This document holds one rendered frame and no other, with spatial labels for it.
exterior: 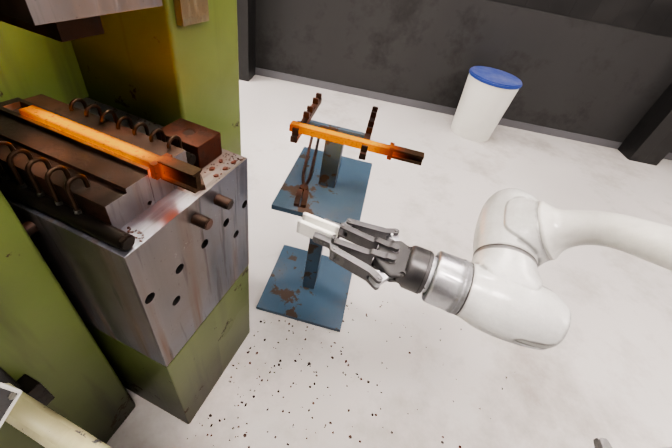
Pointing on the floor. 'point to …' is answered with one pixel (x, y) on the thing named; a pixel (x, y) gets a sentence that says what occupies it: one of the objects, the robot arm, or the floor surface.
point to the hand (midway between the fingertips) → (317, 228)
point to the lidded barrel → (484, 102)
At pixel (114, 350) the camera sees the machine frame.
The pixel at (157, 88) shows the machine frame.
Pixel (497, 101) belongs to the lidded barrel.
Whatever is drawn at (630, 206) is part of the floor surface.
